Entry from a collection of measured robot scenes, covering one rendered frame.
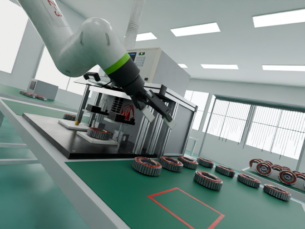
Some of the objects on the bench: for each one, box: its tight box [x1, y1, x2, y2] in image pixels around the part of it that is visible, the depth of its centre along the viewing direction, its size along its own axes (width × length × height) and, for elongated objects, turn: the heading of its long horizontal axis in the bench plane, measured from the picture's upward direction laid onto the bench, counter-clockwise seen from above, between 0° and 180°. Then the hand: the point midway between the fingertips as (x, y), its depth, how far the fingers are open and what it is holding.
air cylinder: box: [112, 130, 129, 144], centre depth 93 cm, size 5×8×6 cm
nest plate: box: [76, 131, 118, 145], centre depth 82 cm, size 15×15×1 cm
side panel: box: [156, 102, 197, 159], centre depth 100 cm, size 28×3×32 cm, turn 47°
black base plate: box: [22, 113, 157, 159], centre depth 90 cm, size 47×64×2 cm
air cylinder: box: [91, 120, 105, 129], centre depth 108 cm, size 5×8×6 cm
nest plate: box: [58, 120, 89, 131], centre depth 97 cm, size 15×15×1 cm
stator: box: [87, 127, 111, 140], centre depth 82 cm, size 11×11×4 cm
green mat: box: [64, 158, 305, 229], centre depth 66 cm, size 94×61×1 cm, turn 47°
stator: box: [132, 157, 162, 176], centre depth 63 cm, size 11×11×4 cm
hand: (160, 121), depth 63 cm, fingers open, 13 cm apart
